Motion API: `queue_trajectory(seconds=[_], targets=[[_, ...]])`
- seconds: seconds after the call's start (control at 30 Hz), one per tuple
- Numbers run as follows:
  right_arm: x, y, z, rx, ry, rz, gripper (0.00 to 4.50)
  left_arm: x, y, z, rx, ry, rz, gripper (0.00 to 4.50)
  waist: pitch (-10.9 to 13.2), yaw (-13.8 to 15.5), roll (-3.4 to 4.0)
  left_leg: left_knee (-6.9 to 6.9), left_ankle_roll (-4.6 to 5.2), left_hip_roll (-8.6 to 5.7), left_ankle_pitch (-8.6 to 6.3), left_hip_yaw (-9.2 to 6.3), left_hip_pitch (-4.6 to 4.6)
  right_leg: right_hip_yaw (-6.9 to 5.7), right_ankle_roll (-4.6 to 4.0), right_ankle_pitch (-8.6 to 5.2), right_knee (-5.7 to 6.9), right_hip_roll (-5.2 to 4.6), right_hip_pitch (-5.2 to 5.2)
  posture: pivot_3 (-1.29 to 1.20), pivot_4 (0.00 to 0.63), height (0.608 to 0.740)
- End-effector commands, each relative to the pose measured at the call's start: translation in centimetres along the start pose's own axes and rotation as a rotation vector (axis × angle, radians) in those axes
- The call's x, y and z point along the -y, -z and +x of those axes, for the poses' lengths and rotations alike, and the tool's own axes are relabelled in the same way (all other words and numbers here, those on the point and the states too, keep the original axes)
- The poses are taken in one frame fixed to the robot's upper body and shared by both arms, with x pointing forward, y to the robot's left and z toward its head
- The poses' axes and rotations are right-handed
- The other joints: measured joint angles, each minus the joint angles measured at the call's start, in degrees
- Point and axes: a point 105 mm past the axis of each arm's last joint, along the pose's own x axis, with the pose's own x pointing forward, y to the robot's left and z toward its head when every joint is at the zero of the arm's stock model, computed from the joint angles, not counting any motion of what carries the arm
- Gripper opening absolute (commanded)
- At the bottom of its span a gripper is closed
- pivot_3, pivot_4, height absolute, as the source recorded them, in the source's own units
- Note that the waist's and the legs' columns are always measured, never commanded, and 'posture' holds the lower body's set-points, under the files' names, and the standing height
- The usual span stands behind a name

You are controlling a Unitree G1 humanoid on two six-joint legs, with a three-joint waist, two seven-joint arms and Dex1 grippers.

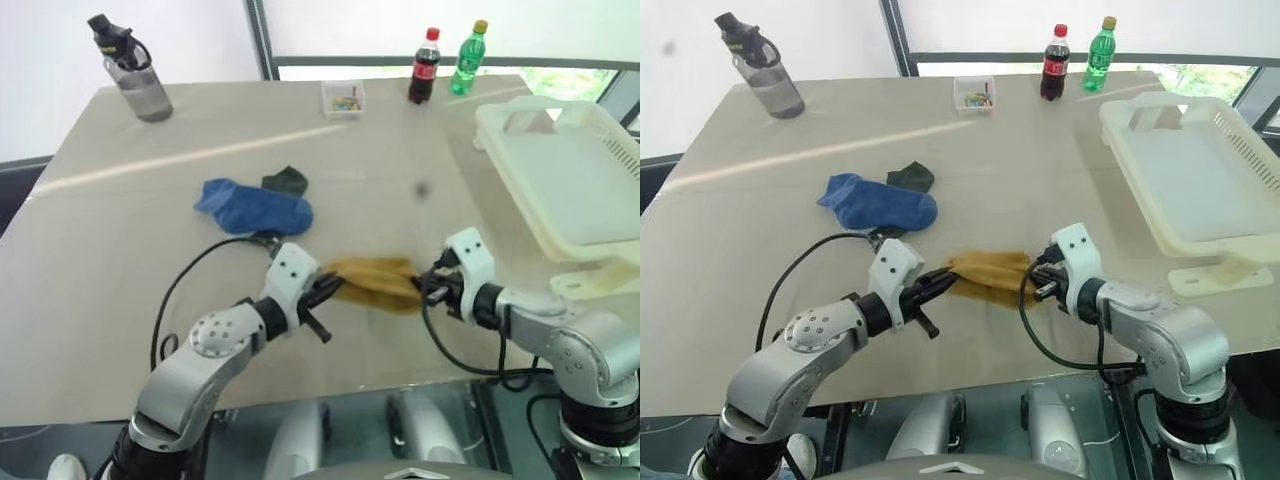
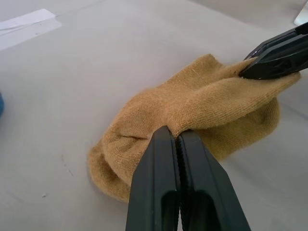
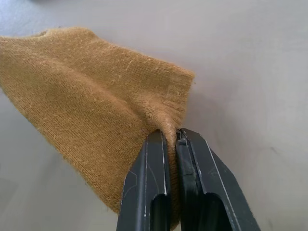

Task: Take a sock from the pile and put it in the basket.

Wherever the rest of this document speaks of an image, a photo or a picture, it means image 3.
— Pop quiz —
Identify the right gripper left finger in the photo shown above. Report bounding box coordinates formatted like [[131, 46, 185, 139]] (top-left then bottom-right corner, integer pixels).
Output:
[[116, 129, 173, 231]]

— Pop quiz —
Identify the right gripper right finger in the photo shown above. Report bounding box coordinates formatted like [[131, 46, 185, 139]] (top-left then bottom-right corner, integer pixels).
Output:
[[175, 128, 262, 231]]

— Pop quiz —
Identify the mustard yellow sock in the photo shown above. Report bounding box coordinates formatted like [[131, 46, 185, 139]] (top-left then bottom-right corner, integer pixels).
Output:
[[0, 27, 196, 230]]

